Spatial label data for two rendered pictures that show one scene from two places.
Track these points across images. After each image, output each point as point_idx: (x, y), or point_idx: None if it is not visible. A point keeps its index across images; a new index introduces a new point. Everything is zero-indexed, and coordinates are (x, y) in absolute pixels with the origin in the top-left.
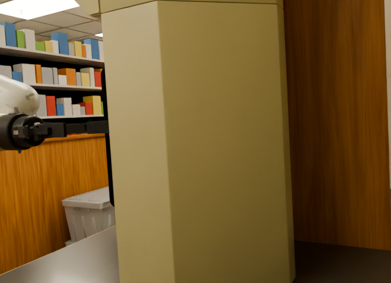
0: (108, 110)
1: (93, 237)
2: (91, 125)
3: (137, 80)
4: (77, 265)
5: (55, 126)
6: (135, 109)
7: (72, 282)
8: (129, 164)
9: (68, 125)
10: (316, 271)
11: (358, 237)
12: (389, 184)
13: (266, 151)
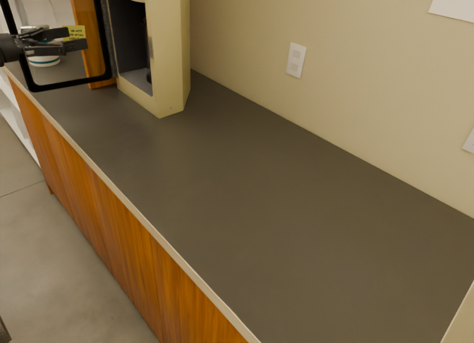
0: (152, 31)
1: (55, 115)
2: (51, 32)
3: (168, 14)
4: (102, 124)
5: (79, 41)
6: (167, 29)
7: (125, 128)
8: (163, 56)
9: (34, 36)
10: None
11: None
12: None
13: (188, 37)
